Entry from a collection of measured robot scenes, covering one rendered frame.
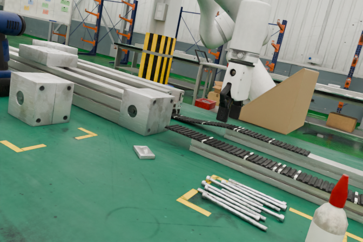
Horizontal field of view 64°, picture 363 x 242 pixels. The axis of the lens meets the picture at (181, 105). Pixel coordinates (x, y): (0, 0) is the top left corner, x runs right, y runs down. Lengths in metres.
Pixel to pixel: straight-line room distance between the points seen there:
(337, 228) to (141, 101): 0.48
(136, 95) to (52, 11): 5.84
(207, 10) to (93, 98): 0.62
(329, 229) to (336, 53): 7.94
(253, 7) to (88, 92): 0.49
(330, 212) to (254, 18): 0.53
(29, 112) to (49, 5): 5.90
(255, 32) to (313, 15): 7.69
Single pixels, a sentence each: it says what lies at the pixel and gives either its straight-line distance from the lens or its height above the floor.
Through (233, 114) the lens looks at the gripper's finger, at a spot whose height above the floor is 0.84.
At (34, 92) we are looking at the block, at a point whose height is 0.85.
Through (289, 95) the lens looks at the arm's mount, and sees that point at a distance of 1.07.
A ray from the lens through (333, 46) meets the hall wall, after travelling 8.30.
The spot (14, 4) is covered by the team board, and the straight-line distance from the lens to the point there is 7.01.
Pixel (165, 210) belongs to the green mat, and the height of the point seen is 0.78.
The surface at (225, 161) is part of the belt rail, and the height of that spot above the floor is 0.79.
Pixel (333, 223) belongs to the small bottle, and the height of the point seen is 0.84.
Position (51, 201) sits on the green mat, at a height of 0.78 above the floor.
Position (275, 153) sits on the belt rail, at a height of 0.79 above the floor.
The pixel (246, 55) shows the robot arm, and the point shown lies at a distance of 0.78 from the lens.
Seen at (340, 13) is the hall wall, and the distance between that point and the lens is 8.45.
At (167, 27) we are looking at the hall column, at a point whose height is 1.22.
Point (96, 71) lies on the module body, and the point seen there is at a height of 0.86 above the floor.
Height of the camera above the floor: 1.00
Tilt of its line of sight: 11 degrees down
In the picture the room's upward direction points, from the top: 12 degrees clockwise
